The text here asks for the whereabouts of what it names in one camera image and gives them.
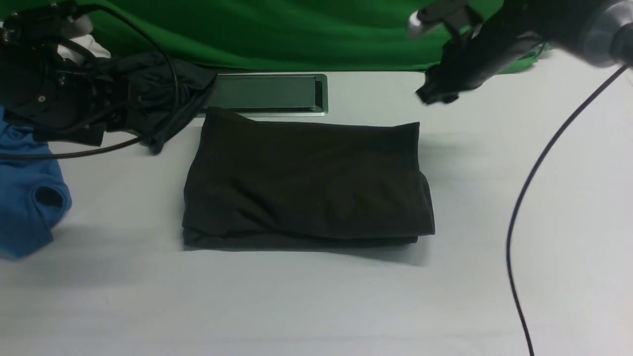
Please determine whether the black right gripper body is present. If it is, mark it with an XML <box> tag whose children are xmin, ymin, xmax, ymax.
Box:
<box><xmin>416</xmin><ymin>10</ymin><xmax>544</xmax><ymax>104</ymax></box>

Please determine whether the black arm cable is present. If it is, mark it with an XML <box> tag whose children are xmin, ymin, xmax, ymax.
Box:
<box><xmin>0</xmin><ymin>2</ymin><xmax>180</xmax><ymax>160</ymax></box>
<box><xmin>505</xmin><ymin>64</ymin><xmax>630</xmax><ymax>356</ymax></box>

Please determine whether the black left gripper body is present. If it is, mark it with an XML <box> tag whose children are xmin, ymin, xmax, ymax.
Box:
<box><xmin>0</xmin><ymin>45</ymin><xmax>134</xmax><ymax>146</ymax></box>

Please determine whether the silver table cable hatch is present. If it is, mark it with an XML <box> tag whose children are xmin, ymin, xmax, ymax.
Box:
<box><xmin>207</xmin><ymin>74</ymin><xmax>328</xmax><ymax>118</ymax></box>

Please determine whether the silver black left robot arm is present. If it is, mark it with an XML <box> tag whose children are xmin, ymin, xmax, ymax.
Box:
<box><xmin>0</xmin><ymin>0</ymin><xmax>133</xmax><ymax>147</ymax></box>

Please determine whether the green backdrop cloth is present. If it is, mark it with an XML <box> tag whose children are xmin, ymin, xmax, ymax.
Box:
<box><xmin>0</xmin><ymin>0</ymin><xmax>552</xmax><ymax>75</ymax></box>

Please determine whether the white crumpled garment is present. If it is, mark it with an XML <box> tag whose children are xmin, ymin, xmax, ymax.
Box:
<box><xmin>56</xmin><ymin>14</ymin><xmax>111</xmax><ymax>65</ymax></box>

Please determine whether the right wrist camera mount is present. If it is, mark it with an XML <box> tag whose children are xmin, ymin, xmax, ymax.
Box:
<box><xmin>406</xmin><ymin>0</ymin><xmax>484</xmax><ymax>42</ymax></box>

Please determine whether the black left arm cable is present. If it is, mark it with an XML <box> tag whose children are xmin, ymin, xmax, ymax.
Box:
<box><xmin>0</xmin><ymin>2</ymin><xmax>180</xmax><ymax>160</ymax></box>

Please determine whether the dark teal crumpled garment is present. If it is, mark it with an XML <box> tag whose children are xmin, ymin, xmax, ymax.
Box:
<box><xmin>99</xmin><ymin>52</ymin><xmax>218</xmax><ymax>155</ymax></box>

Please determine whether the blue t-shirt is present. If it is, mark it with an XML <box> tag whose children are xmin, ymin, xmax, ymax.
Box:
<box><xmin>0</xmin><ymin>106</ymin><xmax>73</xmax><ymax>260</ymax></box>

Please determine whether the gray right robot arm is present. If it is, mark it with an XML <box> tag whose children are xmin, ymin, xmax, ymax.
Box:
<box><xmin>407</xmin><ymin>0</ymin><xmax>633</xmax><ymax>104</ymax></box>

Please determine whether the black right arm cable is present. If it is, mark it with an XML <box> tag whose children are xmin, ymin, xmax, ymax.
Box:
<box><xmin>505</xmin><ymin>64</ymin><xmax>630</xmax><ymax>356</ymax></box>

